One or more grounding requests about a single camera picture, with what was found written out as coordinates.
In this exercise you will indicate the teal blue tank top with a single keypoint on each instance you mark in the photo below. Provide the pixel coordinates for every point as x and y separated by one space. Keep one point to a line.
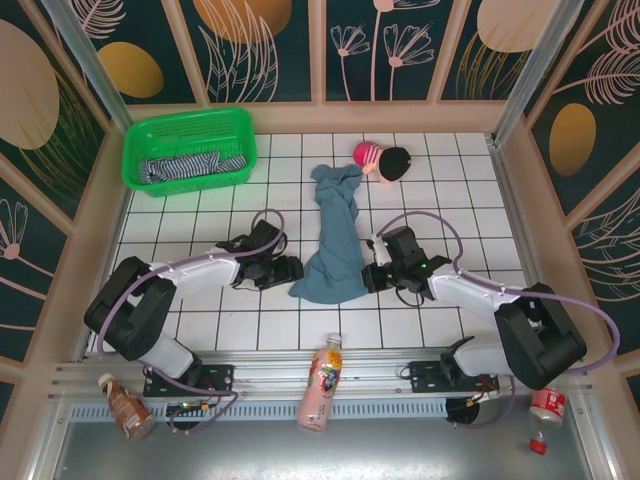
335 250

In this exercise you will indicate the blue white striped tank top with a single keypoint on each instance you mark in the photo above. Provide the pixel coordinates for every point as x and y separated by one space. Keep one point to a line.
185 167

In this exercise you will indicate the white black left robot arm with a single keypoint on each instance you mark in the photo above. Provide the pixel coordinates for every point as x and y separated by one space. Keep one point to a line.
200 274

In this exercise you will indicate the pink juice bottle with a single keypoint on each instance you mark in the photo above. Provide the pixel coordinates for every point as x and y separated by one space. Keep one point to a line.
320 385

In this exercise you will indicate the green plastic basket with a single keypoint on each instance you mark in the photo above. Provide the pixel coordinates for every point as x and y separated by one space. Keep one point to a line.
190 130

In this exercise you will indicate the brown drink bottle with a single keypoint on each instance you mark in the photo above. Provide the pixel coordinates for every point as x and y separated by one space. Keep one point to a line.
127 410

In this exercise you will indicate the red label clear bottle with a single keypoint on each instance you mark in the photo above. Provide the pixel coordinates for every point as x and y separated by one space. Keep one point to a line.
547 405

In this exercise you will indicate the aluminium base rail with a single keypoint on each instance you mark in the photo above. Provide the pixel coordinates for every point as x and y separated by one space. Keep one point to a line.
260 367

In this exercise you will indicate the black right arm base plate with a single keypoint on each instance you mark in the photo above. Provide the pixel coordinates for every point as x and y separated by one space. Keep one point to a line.
422 375

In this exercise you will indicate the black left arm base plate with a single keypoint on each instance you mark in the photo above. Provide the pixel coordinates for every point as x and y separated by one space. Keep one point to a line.
220 375

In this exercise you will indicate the aluminium side rail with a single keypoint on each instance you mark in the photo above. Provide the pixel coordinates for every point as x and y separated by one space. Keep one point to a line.
524 235

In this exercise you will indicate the aluminium frame post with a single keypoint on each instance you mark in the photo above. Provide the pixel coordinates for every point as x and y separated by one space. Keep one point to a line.
92 70
534 70

